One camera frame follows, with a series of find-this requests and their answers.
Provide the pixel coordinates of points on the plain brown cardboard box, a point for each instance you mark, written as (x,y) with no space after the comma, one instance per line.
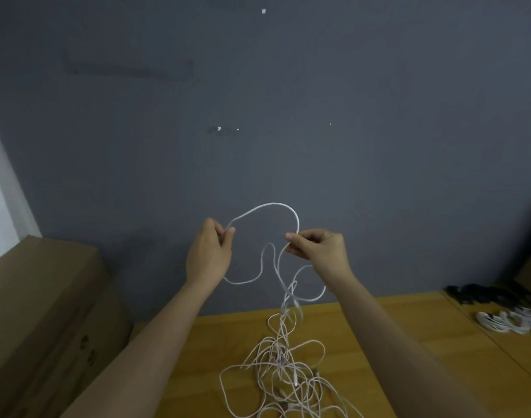
(39,326)

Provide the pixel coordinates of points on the person's left hand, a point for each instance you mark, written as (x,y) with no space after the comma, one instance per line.
(209,257)

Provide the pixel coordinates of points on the person's left forearm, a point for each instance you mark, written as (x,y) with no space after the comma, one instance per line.
(143,361)

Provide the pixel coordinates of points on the person's right hand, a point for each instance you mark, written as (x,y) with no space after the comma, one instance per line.
(326,252)

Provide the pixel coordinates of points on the person's right forearm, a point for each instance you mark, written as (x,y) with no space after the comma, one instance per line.
(405,352)

